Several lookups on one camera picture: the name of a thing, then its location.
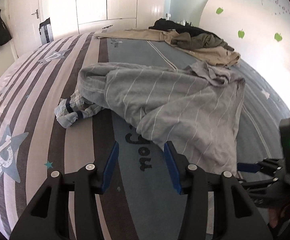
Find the white headboard with apples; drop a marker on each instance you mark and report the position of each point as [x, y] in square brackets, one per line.
[262, 38]

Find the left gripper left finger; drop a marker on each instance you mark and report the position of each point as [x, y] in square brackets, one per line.
[67, 203]

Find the nightstand with clutter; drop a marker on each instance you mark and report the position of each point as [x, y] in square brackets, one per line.
[181, 22]

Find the white wardrobe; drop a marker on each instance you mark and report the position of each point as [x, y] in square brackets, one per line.
[73, 17]

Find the beige trousers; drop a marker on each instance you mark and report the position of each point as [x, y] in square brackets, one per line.
[218, 56]

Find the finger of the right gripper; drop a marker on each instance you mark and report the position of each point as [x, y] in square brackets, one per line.
[266, 166]
[269, 185]

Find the striped blue bed sheet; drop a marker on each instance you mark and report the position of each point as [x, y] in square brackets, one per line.
[140, 202]

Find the white door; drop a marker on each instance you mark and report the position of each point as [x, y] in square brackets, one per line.
[24, 21]

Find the grey striped t-shirt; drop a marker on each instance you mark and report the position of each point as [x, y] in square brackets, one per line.
[196, 108]

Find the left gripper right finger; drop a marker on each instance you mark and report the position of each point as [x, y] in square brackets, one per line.
[219, 197]

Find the right hand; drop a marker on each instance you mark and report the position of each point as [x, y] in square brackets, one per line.
[278, 215]

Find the black garment on bed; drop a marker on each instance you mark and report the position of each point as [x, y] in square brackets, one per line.
[167, 25]

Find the black suitcase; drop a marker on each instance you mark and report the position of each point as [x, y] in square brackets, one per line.
[45, 32]

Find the olive green garment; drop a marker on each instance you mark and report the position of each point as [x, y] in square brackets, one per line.
[184, 41]

